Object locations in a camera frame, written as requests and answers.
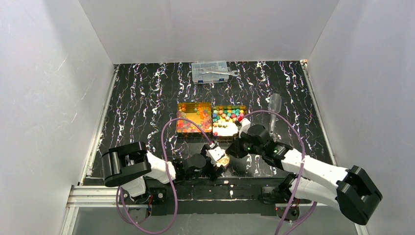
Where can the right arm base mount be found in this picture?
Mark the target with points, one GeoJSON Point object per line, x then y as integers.
{"type": "Point", "coordinates": [272, 196]}

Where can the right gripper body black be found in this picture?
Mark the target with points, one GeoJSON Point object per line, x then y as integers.
{"type": "Point", "coordinates": [236, 148]}

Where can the translucent plastic scoop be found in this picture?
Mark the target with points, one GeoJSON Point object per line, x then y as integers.
{"type": "Point", "coordinates": [274, 105]}

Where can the tin of multicolour star candies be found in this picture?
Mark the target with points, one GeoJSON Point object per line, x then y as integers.
{"type": "Point", "coordinates": [224, 120]}

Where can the silver wrench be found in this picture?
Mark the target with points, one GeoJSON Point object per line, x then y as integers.
{"type": "Point", "coordinates": [231, 73]}

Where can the cream round jar lid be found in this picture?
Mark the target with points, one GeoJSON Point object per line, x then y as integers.
{"type": "Point", "coordinates": [224, 161]}

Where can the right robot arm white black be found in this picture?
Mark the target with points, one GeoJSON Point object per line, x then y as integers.
{"type": "Point", "coordinates": [351, 191]}

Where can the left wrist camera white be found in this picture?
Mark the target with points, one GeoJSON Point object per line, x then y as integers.
{"type": "Point", "coordinates": [215, 153]}

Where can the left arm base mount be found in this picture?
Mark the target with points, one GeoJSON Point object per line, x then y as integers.
{"type": "Point", "coordinates": [152, 196]}

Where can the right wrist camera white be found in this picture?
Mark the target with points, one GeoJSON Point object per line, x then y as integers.
{"type": "Point", "coordinates": [244, 125]}

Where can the aluminium frame rail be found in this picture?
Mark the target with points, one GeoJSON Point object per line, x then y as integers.
{"type": "Point", "coordinates": [92, 197]}

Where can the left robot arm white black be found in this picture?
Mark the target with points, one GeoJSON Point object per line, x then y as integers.
{"type": "Point", "coordinates": [127, 167]}

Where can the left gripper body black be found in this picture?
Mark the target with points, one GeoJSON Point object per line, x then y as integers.
{"type": "Point", "coordinates": [209, 162]}

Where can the tin of orange gummy candies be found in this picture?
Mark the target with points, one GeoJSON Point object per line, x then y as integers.
{"type": "Point", "coordinates": [199, 113]}

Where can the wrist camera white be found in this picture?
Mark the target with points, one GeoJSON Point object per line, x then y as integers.
{"type": "Point", "coordinates": [215, 153]}
{"type": "Point", "coordinates": [244, 125]}

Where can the clear plastic parts box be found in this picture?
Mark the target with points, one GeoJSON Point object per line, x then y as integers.
{"type": "Point", "coordinates": [209, 78]}

